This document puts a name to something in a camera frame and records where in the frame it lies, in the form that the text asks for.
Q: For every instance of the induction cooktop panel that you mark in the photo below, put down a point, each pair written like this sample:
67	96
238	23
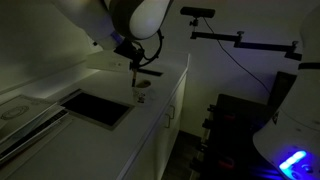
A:
24	119

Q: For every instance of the metal cabinet handle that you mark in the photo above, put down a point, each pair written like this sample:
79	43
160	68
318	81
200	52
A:
172	111
167	121

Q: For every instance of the black equipment cart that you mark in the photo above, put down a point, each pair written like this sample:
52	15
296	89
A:
227	150

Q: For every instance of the right metal cabinet handle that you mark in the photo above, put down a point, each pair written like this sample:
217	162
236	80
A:
167	121

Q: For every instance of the white counter cabinet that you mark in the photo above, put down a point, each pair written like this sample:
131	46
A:
136	147

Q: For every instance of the black stereo camera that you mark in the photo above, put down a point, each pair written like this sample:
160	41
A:
197	12

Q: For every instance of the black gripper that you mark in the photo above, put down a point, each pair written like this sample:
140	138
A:
131	53

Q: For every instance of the black and white pen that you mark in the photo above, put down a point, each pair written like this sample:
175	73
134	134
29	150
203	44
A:
134	77

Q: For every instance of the white paper cup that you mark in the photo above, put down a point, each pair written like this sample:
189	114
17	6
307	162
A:
141	95

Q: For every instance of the left metal cabinet handle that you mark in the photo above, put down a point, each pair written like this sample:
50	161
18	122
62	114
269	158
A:
172	111

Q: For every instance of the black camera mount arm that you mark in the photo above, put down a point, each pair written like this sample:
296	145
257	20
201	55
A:
289	50

